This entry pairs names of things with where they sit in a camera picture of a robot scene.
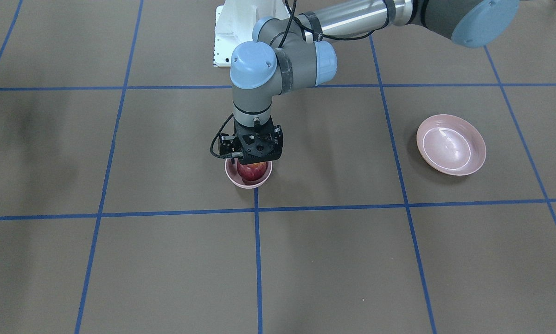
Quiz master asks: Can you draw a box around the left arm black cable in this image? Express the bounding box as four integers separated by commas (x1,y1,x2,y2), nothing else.
210,0,376,161

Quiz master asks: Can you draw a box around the brown paper table mat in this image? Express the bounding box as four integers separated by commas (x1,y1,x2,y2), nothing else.
0,0,556,334

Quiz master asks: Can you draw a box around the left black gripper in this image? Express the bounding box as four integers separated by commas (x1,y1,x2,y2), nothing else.
233,118,284,165

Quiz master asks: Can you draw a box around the pink plate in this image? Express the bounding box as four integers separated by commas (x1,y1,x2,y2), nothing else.
416,114,487,177

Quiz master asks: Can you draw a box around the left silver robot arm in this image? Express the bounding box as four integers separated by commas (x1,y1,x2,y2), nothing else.
210,0,519,164

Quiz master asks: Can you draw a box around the red apple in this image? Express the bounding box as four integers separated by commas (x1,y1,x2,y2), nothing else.
237,160,268,182

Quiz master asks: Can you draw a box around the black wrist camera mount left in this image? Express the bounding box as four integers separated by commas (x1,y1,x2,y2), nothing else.
218,133,243,159

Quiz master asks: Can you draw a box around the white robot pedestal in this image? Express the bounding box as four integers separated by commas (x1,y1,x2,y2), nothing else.
213,0,288,68

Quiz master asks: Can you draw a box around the pink bowl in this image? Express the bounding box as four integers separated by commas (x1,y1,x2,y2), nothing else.
224,159,272,189

